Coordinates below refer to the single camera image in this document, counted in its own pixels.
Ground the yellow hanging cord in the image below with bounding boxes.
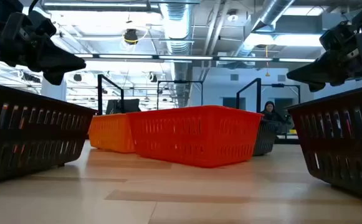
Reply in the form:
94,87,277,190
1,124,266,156
264,45,271,78

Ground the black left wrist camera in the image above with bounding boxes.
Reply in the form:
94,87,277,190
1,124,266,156
27,10,57,37

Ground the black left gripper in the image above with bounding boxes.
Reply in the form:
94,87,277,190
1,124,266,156
0,15,87,86

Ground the red plastic slotted basket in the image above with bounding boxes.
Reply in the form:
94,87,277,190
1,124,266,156
126,105,265,169

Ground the long ceiling light rail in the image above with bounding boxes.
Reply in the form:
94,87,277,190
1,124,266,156
73,53,317,63

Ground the orange plastic slotted basket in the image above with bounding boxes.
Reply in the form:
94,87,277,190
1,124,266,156
88,113,136,154

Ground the bright ceiling light panel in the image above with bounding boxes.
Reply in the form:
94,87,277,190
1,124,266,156
48,9,166,35
282,6,325,17
245,32,323,48

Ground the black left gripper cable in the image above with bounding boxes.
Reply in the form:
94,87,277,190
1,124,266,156
27,0,42,15

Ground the black plastic slotted basket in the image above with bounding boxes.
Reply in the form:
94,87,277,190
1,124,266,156
0,81,98,186
252,119,283,157
285,83,362,203

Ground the person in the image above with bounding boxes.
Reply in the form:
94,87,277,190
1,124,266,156
260,100,287,123

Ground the silver spiral air duct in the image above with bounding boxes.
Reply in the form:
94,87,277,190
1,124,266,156
235,0,295,58
159,0,197,108

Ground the black metal frame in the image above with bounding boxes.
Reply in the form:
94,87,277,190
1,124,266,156
270,83,302,105

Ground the black ceiling box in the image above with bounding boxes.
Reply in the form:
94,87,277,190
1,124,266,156
21,72,41,84

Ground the white building column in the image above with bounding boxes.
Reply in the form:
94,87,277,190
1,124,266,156
40,76,68,102

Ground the black computer monitor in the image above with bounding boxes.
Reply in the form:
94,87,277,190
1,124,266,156
105,98,141,115

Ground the black ceiling cord reel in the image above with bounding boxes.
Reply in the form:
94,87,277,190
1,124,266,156
123,27,140,46

